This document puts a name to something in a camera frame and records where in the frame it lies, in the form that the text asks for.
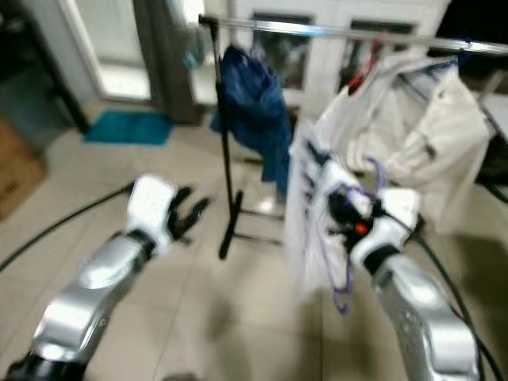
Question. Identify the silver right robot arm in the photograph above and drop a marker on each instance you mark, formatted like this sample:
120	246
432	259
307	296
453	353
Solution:
429	317

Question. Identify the teal floor mat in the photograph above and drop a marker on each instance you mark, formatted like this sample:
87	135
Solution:
125	127

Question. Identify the cream white jacket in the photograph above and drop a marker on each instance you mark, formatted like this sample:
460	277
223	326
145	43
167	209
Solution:
436	127

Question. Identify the red plastic hanger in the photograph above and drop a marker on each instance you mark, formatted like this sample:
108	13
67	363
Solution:
361	75

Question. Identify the purple plastic hanger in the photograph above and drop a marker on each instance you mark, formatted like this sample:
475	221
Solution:
382	171

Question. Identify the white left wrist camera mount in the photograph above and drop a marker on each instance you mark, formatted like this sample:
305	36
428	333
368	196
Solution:
152	208

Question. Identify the printed cardboard box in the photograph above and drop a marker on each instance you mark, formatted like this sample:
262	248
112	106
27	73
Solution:
20	175

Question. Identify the white printed T-shirt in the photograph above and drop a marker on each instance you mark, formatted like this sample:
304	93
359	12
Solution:
309	206

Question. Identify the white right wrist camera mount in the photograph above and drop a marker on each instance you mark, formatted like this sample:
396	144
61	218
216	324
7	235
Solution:
393	218

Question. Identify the black shelf unit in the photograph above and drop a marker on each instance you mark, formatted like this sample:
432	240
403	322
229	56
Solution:
70	103

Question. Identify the black clothes rack chrome rail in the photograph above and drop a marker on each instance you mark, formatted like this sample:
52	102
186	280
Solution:
226	143

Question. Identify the grey curtain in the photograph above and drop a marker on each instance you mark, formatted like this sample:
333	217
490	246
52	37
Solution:
165	63

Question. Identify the white glass-door cabinet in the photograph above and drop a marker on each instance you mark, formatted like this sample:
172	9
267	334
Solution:
325	48

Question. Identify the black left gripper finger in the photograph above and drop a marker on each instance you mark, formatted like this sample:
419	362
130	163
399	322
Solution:
198	218
185	202

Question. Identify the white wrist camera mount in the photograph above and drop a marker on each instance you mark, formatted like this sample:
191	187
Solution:
152	208
393	218

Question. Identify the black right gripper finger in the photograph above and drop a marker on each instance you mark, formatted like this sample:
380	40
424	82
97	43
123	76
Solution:
340	202

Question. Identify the blue denim jeans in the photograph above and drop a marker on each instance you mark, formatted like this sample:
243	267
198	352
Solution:
254	103

